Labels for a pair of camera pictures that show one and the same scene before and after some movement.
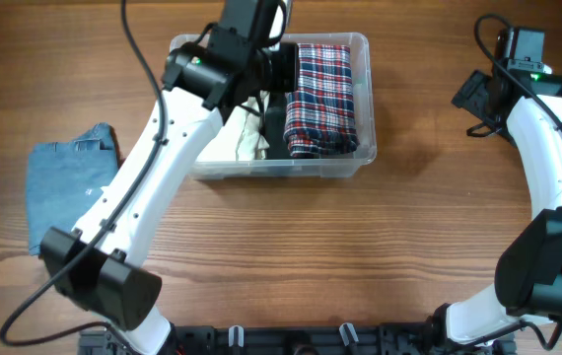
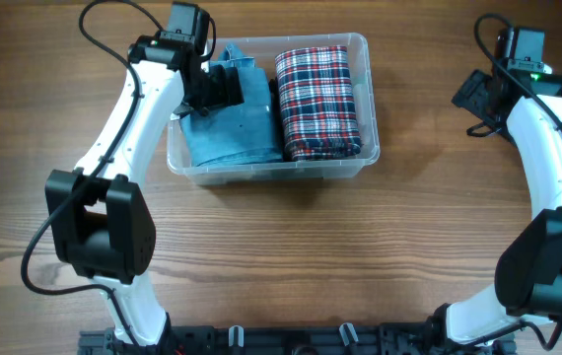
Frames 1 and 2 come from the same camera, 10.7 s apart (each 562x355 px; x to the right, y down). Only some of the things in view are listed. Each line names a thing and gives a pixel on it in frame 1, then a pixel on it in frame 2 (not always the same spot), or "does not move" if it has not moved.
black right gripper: [470, 94] does not move
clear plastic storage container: [324, 166] does not move
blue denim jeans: [63, 178] to [237, 133]
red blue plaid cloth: [319, 112] does not move
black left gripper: [289, 74] to [229, 90]
